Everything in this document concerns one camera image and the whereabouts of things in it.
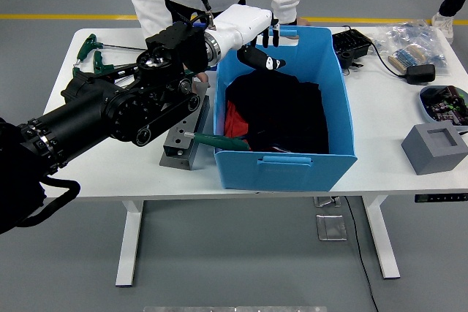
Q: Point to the person's left hand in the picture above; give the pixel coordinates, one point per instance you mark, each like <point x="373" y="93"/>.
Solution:
<point x="302" y="22"/>

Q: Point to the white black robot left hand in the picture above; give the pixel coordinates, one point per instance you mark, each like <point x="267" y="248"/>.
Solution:
<point x="241" y="25"/>

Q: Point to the person's right hand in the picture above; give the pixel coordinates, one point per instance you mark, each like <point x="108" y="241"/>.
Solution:
<point x="202" y="77"/>

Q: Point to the grey metal tool holder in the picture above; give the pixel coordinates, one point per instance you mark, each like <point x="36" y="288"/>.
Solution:
<point x="179" y="151"/>

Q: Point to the large blue folding box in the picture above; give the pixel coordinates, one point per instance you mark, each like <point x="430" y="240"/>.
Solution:
<point x="292" y="177"/>

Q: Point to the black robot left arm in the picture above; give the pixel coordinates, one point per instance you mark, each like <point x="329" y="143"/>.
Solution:
<point x="84" y="118"/>

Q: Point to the person's right forearm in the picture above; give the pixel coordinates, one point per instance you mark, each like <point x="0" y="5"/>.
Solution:
<point x="153" y="23"/>

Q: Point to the black wristwatch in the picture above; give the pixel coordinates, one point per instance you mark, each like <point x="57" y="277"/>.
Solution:
<point x="289" y="22"/>

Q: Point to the black battery charger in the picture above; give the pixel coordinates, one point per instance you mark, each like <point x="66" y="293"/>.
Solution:
<point x="351" y="43"/>

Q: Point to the red cloth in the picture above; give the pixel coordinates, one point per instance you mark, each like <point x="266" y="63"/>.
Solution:
<point x="235" y="125"/>

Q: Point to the black cloth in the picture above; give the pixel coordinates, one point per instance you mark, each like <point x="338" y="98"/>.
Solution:
<point x="281" y="107"/>

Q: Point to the beige resistor tape strip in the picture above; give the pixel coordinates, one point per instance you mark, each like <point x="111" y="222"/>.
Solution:
<point x="406" y="58"/>

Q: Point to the clear plastic parts bags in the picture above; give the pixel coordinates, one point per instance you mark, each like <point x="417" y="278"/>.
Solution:
<point x="413" y="34"/>

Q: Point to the black power adapter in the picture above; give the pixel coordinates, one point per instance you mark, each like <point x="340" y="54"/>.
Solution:
<point x="420" y="74"/>

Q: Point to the light blue bowl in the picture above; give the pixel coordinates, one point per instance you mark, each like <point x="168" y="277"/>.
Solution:
<point x="423" y="105"/>

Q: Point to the dark electronic components pile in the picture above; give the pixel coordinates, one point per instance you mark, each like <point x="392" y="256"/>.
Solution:
<point x="446" y="107"/>

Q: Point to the white table leg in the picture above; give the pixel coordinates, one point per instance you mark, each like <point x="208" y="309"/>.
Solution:
<point x="382" y="246"/>
<point x="128" y="246"/>

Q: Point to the grey block with square recess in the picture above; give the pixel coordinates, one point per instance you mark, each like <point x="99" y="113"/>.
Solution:
<point x="428" y="158"/>

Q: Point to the square metal floor plate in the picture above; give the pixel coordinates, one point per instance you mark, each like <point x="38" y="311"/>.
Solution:
<point x="331" y="228"/>

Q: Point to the black desk control panel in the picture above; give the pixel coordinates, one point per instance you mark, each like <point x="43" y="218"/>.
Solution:
<point x="438" y="198"/>

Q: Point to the small metal floor bracket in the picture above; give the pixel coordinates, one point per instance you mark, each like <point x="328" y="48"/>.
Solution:
<point x="325" y="201"/>

